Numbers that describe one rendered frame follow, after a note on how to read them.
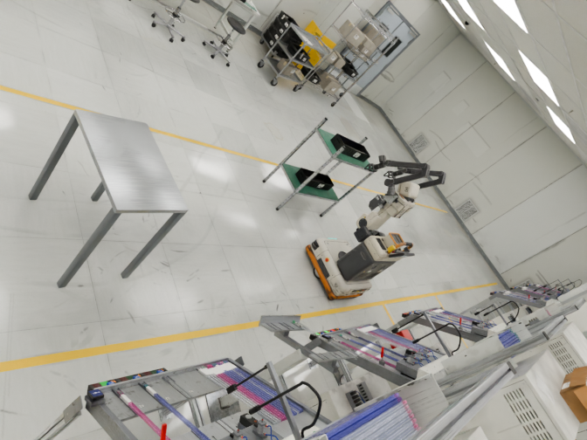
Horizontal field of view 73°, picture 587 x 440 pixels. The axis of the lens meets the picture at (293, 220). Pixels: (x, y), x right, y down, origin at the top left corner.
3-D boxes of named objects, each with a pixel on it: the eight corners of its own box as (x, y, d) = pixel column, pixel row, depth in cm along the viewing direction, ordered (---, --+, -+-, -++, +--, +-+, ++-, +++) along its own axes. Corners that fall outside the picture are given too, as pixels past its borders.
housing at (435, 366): (412, 393, 219) (417, 368, 218) (444, 374, 256) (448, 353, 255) (426, 400, 213) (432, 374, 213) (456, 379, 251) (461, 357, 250)
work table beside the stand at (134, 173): (95, 196, 297) (147, 122, 258) (127, 278, 275) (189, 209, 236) (28, 195, 261) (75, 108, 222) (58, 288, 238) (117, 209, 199)
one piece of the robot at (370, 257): (362, 285, 460) (422, 247, 419) (337, 288, 418) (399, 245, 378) (349, 261, 474) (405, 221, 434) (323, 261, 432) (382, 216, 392)
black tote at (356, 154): (336, 151, 434) (344, 144, 428) (329, 140, 441) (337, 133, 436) (363, 162, 477) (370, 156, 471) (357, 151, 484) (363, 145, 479)
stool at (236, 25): (195, 39, 600) (217, 7, 572) (216, 44, 645) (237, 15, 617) (217, 65, 595) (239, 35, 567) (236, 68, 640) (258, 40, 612)
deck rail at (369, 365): (315, 345, 260) (317, 336, 260) (317, 345, 262) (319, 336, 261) (418, 395, 214) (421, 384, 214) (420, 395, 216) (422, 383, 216)
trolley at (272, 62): (254, 64, 712) (291, 18, 664) (281, 73, 789) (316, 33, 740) (270, 85, 701) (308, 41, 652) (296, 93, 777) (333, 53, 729)
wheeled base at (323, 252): (359, 297, 467) (376, 286, 455) (328, 301, 418) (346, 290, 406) (334, 249, 495) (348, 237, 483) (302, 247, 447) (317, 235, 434)
